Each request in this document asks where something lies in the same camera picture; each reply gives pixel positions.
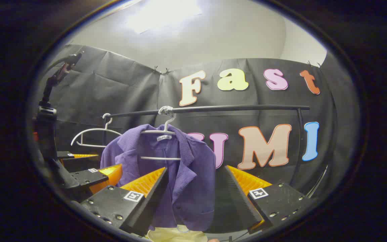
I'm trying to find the white clothes hanger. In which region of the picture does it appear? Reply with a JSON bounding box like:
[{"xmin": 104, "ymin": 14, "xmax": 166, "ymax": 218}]
[
  {"xmin": 141, "ymin": 108, "xmax": 182, "ymax": 161},
  {"xmin": 71, "ymin": 113, "xmax": 122, "ymax": 148}
]

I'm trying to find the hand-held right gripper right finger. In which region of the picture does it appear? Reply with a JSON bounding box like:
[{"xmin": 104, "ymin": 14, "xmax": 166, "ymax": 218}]
[{"xmin": 225, "ymin": 165, "xmax": 312, "ymax": 235}]

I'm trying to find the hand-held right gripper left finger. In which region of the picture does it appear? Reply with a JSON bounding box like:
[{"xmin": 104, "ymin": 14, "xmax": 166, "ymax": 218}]
[{"xmin": 80, "ymin": 167, "xmax": 169, "ymax": 236}]

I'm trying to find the black clothes rack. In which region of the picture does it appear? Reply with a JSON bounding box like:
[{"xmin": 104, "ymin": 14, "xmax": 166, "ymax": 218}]
[{"xmin": 102, "ymin": 105, "xmax": 310, "ymax": 186}]

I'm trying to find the purple ribbed jacket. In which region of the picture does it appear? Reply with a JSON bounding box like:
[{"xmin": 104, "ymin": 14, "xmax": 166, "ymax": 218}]
[{"xmin": 100, "ymin": 124, "xmax": 217, "ymax": 232}]

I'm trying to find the black backdrop cloth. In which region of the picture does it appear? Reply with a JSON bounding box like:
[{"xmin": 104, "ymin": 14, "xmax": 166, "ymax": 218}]
[{"xmin": 37, "ymin": 44, "xmax": 360, "ymax": 202}]

